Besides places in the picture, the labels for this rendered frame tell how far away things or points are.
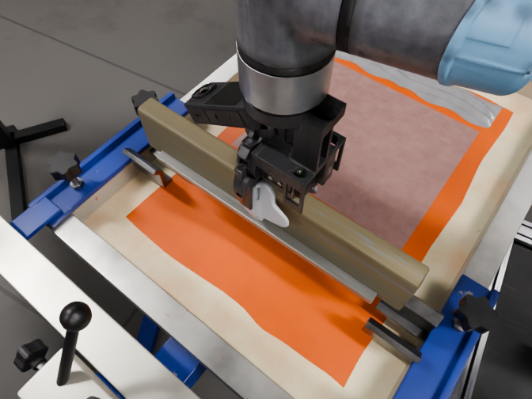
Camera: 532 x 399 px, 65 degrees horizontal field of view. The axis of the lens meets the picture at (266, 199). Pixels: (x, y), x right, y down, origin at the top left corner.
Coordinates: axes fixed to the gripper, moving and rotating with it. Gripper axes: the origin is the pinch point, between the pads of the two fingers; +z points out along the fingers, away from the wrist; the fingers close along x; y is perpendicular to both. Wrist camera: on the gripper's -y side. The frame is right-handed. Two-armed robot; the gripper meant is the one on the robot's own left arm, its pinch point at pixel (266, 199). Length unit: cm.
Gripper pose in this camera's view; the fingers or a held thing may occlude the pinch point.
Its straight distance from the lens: 52.5
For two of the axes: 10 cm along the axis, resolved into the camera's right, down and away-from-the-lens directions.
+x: 6.1, -6.7, 4.1
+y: 7.9, 5.2, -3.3
